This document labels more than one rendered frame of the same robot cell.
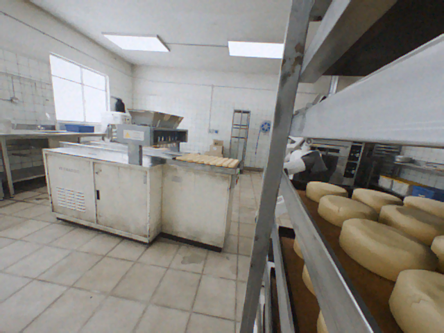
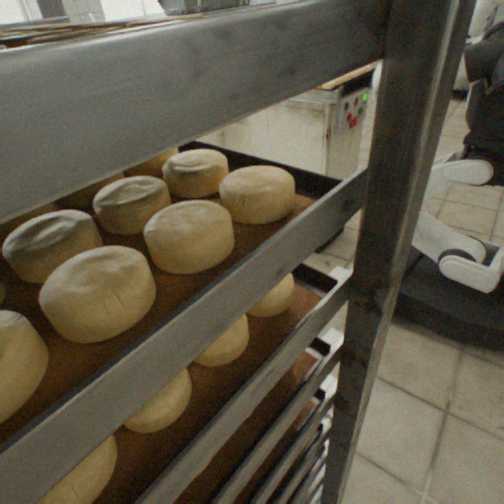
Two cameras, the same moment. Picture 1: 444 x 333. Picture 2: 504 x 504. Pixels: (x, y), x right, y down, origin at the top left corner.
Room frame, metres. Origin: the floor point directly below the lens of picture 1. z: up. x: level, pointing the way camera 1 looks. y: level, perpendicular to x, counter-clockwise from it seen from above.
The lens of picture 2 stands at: (-0.01, -0.56, 1.25)
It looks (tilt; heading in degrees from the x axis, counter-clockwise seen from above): 38 degrees down; 35
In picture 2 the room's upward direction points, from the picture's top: 7 degrees counter-clockwise
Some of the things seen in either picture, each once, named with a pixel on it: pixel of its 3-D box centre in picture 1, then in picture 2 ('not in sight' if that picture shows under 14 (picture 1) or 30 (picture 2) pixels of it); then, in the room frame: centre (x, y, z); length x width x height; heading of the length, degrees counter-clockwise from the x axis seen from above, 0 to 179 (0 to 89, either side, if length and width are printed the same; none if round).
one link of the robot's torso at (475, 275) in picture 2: not in sight; (474, 261); (1.31, -0.77, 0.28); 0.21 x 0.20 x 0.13; 76
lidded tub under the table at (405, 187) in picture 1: (409, 188); not in sight; (3.57, -4.24, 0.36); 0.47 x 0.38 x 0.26; 85
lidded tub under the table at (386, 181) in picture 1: (393, 182); not in sight; (3.97, -4.28, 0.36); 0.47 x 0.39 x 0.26; 83
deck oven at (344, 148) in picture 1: (323, 148); not in sight; (4.58, -2.75, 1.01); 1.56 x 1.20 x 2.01; 85
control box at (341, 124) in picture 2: (235, 177); (351, 111); (1.55, -0.14, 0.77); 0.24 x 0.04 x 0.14; 167
